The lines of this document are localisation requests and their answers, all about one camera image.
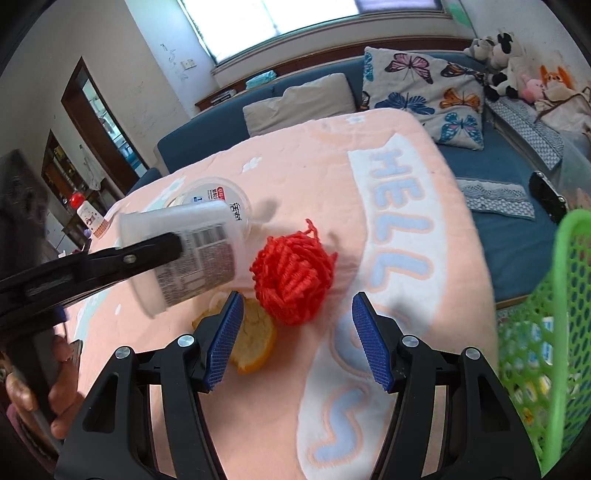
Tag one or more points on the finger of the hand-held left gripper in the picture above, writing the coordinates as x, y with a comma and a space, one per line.
138, 258

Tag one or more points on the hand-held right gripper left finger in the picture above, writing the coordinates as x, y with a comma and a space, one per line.
224, 341

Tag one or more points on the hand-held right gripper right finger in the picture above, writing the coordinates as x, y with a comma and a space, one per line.
371, 346

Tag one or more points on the orange peel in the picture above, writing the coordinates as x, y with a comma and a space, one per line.
254, 337

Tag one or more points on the translucent labelled plastic cup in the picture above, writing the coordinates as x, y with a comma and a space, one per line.
203, 263

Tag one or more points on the round clear plastic tub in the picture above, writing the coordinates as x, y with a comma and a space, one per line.
207, 191

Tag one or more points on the red foam fruit net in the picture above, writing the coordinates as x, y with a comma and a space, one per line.
291, 272

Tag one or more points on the green plastic basket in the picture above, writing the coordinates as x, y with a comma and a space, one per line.
570, 277

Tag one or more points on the person's left hand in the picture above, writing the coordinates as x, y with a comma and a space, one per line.
69, 397

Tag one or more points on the red capped white bottle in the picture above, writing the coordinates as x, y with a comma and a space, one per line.
87, 217

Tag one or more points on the wooden shelf cabinet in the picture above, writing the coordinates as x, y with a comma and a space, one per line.
60, 161

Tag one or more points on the pink printed blanket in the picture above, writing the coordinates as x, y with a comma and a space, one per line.
406, 258

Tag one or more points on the wooden doorway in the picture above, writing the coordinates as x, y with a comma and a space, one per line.
101, 120

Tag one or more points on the blue sofa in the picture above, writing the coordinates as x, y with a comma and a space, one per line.
503, 240

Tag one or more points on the stacked books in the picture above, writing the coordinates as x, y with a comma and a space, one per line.
222, 96

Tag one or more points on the grey patterned cloth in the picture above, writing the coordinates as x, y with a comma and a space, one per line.
496, 198

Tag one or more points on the teal tissue packet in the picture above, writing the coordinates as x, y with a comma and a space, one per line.
261, 79

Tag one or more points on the beige pillow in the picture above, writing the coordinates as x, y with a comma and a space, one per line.
300, 104

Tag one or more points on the butterfly print cushion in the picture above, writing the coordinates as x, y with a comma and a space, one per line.
425, 83

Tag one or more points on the clear storage box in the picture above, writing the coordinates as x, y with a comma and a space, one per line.
577, 161

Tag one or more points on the window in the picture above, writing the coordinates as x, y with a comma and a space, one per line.
300, 14

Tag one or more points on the pink plush toy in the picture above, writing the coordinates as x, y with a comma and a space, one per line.
531, 88

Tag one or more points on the beige printed cloth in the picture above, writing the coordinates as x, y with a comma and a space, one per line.
572, 110

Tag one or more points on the cow plush toy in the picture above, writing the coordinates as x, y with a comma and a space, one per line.
505, 60

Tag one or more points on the grey white plush toy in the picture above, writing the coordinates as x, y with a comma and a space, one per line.
480, 46

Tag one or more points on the orange fox plush toy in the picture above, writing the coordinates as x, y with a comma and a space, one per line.
556, 78

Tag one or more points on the white wall switch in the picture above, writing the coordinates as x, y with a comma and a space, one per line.
187, 64

